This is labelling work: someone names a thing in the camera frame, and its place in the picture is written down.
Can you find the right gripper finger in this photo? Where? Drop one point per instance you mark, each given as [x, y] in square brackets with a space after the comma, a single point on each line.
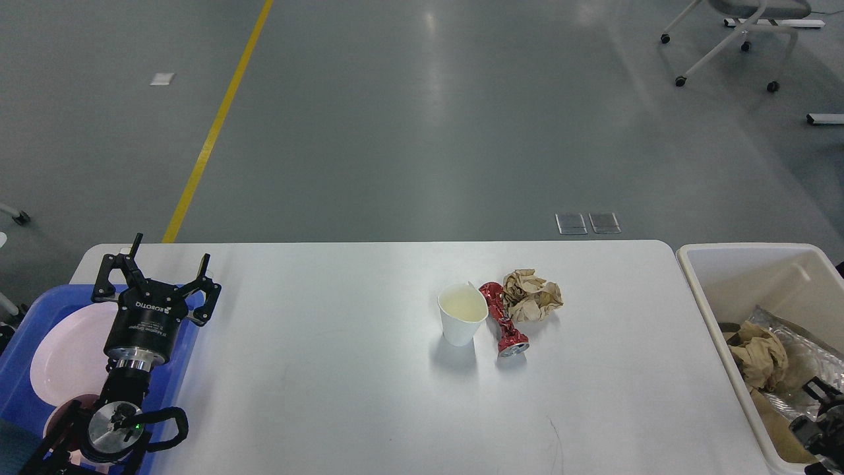
[826, 395]

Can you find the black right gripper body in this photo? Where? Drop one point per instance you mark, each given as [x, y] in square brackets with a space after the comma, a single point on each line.
[822, 437]

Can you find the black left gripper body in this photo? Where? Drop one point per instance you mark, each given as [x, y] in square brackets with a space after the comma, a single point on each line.
[144, 333]

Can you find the silver foil wrapper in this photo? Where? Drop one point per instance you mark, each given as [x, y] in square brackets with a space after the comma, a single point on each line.
[808, 357]

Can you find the pink plate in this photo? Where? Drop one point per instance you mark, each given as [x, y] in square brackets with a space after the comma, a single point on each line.
[70, 360]

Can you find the brown paper bag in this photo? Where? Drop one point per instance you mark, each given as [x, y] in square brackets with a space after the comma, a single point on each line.
[785, 443]

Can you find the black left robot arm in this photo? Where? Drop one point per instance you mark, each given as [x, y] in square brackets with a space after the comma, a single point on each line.
[116, 430]

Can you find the crumpled paper in wrapper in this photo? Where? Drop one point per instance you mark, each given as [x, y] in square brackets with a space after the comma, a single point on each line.
[760, 356]

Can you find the beige plastic bin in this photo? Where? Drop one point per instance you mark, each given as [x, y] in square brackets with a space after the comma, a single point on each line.
[794, 281]

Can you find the blue plastic tray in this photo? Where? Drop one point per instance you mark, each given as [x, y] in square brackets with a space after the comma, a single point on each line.
[24, 415]

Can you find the white paper cup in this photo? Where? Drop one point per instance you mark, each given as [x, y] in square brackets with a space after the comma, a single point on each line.
[462, 311]

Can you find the white bar on floor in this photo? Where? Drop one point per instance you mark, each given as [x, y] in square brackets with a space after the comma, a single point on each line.
[820, 119]

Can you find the right floor outlet plate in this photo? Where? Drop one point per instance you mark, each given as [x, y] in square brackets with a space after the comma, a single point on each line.
[605, 223]

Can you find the floor outlet plate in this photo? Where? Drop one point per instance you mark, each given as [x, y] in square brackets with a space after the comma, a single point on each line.
[605, 223]
[571, 224]

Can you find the crushed red can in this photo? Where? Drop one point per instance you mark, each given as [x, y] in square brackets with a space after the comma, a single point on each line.
[511, 341]

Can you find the left floor outlet plate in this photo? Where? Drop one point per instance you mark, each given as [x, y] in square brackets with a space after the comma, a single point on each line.
[571, 224]

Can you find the crumpled brown paper ball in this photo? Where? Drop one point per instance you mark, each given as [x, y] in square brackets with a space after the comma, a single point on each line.
[529, 297]

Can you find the white office chair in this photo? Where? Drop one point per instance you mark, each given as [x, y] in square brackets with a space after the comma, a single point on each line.
[752, 11]

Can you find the white rail behind chair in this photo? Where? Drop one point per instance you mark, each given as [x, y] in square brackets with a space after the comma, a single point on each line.
[804, 23]

